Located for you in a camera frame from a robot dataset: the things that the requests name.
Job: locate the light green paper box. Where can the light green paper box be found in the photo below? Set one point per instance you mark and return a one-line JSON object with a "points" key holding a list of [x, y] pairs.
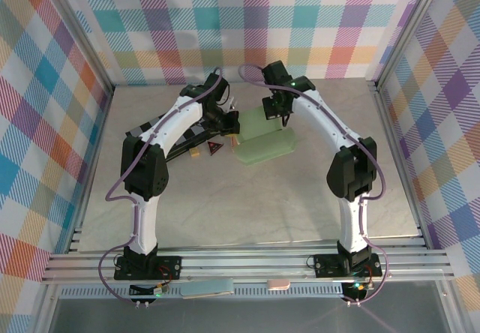
{"points": [[262, 151]]}

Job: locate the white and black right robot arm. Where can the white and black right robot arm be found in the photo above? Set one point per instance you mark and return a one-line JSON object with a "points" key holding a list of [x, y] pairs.
{"points": [[322, 119]]}

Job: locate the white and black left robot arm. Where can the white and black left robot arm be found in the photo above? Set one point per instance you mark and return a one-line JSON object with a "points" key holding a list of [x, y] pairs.
{"points": [[176, 123]]}

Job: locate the black triangle block, red mark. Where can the black triangle block, red mark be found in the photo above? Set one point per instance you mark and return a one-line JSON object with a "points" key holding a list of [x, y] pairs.
{"points": [[214, 147]]}

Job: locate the small tan wooden block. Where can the small tan wooden block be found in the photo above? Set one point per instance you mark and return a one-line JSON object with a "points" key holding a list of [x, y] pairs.
{"points": [[194, 153]]}

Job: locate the black and grey checkerboard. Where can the black and grey checkerboard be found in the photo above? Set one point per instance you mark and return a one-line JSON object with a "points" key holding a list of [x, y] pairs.
{"points": [[135, 132]]}

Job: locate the small pink flat piece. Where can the small pink flat piece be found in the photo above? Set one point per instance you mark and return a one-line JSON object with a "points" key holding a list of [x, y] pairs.
{"points": [[278, 284]]}

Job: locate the small black control board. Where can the small black control board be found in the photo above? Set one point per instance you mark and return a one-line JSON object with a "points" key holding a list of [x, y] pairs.
{"points": [[146, 291], [356, 288]]}

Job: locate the grey-blue flat strip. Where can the grey-blue flat strip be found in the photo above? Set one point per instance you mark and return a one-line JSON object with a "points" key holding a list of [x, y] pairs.
{"points": [[206, 288]]}

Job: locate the aluminium side rail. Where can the aluminium side rail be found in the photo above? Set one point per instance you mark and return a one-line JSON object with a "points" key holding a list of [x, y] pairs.
{"points": [[388, 123]]}

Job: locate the aluminium frame rail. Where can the aluminium frame rail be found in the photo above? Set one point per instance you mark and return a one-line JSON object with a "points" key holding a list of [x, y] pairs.
{"points": [[243, 263]]}

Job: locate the aluminium frame post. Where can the aluminium frame post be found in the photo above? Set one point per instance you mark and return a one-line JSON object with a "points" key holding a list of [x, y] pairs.
{"points": [[79, 29], [408, 29]]}

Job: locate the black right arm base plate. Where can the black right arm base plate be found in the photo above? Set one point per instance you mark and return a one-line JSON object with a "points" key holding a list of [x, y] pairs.
{"points": [[326, 265]]}

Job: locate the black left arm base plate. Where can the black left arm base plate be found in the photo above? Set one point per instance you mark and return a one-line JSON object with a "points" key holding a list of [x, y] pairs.
{"points": [[168, 267]]}

